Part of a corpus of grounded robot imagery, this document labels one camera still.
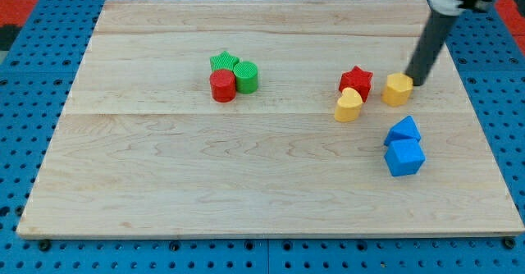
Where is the yellow heart block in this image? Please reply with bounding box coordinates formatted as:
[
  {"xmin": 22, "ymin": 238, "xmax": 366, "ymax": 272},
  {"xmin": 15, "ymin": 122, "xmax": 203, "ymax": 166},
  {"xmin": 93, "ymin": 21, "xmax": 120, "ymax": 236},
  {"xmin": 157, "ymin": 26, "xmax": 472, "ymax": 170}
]
[{"xmin": 334, "ymin": 87, "xmax": 363, "ymax": 122}]

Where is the red star block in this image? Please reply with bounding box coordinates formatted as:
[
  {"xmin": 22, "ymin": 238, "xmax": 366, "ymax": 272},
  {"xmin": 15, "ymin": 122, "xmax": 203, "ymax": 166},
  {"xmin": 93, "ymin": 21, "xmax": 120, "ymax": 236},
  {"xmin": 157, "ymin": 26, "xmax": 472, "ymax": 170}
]
[{"xmin": 338, "ymin": 66, "xmax": 373, "ymax": 103}]

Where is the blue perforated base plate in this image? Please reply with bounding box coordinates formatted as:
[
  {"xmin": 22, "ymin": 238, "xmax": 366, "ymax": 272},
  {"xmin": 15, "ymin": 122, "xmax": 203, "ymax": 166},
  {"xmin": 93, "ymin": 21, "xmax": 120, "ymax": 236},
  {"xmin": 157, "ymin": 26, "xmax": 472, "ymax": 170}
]
[{"xmin": 1, "ymin": 0, "xmax": 524, "ymax": 273}]

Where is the yellow hexagon block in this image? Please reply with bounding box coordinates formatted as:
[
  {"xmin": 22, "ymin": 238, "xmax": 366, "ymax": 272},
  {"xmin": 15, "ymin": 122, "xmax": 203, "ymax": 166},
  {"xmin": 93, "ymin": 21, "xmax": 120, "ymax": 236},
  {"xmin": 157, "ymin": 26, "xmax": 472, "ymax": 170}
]
[{"xmin": 381, "ymin": 73, "xmax": 413, "ymax": 107}]

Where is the red cylinder block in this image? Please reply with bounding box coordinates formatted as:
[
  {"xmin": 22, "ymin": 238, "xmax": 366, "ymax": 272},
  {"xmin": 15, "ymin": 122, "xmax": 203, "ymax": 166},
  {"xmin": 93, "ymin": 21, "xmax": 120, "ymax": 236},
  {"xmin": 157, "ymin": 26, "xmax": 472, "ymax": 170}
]
[{"xmin": 209, "ymin": 69, "xmax": 236, "ymax": 103}]

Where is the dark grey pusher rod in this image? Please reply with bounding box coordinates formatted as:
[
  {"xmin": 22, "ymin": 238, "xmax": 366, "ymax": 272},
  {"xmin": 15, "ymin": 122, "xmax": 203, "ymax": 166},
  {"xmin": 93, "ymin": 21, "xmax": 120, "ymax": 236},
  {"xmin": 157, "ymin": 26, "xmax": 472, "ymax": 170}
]
[{"xmin": 404, "ymin": 9, "xmax": 458, "ymax": 86}]

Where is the blue triangular prism block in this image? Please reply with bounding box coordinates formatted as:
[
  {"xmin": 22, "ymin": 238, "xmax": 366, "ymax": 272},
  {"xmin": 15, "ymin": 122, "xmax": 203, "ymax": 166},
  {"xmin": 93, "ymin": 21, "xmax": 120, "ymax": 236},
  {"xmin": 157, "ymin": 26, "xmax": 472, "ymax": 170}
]
[{"xmin": 383, "ymin": 116, "xmax": 422, "ymax": 146}]

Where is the blue cube block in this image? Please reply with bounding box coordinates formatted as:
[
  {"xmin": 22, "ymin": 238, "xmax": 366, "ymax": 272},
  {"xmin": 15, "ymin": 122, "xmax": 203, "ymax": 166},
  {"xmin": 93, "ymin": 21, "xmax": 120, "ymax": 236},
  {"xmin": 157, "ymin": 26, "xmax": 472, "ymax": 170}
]
[{"xmin": 384, "ymin": 139, "xmax": 426, "ymax": 176}]

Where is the green cylinder block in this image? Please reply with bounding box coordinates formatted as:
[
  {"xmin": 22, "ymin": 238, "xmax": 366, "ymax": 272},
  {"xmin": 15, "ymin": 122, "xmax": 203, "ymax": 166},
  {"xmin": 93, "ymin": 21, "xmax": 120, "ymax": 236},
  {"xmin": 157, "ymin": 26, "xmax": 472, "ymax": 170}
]
[{"xmin": 233, "ymin": 61, "xmax": 258, "ymax": 94}]

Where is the wooden board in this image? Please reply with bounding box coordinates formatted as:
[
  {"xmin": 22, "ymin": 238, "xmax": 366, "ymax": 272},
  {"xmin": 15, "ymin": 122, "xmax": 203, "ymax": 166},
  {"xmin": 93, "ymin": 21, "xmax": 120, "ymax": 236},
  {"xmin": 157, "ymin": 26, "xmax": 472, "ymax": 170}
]
[{"xmin": 17, "ymin": 0, "xmax": 524, "ymax": 240}]

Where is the green star block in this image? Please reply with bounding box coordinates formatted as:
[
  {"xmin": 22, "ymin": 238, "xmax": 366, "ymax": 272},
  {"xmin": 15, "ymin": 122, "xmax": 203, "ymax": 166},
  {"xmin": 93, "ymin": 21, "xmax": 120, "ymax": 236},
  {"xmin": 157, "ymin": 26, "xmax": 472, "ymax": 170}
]
[{"xmin": 209, "ymin": 51, "xmax": 240, "ymax": 71}]

